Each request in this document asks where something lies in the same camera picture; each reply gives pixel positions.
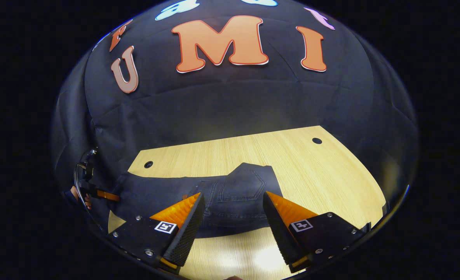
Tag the dark grey jeans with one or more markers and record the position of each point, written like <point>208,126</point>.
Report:
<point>234,194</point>

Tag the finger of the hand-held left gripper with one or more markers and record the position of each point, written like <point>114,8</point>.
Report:
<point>107,195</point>

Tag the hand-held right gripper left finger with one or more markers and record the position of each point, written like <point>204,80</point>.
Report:
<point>187,229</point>

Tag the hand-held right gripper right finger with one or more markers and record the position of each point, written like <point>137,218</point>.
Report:
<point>278,229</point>

